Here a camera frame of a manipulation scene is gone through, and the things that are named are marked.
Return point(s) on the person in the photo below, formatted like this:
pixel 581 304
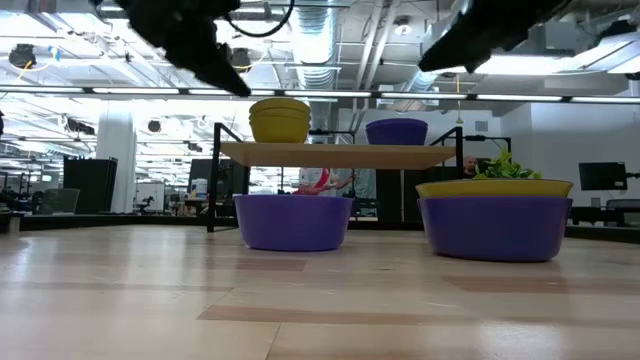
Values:
pixel 315 180
pixel 470 165

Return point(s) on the white column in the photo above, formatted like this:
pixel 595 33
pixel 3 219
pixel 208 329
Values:
pixel 116 160

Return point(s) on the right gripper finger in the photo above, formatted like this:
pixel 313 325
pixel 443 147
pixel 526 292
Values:
pixel 445 55
pixel 477 60

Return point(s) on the black aluminium rig frame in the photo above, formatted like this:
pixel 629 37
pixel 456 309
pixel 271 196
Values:
pixel 125 222

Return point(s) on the wooden shelf with black frame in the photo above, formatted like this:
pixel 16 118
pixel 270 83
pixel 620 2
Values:
pixel 340 156

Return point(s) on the black cabinet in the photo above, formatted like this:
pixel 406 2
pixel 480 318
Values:
pixel 90 185

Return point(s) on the small potted green plant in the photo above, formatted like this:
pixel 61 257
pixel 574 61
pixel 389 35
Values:
pixel 502 171

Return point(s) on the dark office desk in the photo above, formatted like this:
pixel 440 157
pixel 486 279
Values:
pixel 600 215

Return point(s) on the ribbed silver air duct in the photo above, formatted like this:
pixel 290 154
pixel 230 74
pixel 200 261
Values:
pixel 315 50

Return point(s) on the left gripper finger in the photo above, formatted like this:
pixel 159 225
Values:
pixel 222 67

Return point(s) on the round ceiling detector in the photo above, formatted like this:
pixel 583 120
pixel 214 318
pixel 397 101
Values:
pixel 402 27

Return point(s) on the dark screen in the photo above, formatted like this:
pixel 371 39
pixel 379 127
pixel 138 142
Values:
pixel 230 177

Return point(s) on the leaf-patterned yellow mini bowl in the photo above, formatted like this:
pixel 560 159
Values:
pixel 280 104
pixel 495 188
pixel 280 114
pixel 280 132

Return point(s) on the blue mini bowl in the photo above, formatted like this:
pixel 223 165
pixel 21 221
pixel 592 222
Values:
pixel 495 230
pixel 396 134
pixel 293 225

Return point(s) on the black partition panel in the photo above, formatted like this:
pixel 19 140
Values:
pixel 387 195

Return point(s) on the grey bin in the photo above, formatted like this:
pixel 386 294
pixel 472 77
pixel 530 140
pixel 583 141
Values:
pixel 59 201

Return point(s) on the black monitor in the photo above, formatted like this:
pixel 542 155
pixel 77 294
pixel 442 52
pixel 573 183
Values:
pixel 602 176

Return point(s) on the long ceiling light rail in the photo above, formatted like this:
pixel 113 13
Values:
pixel 325 93

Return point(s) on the white container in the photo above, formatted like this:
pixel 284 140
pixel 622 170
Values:
pixel 200 190

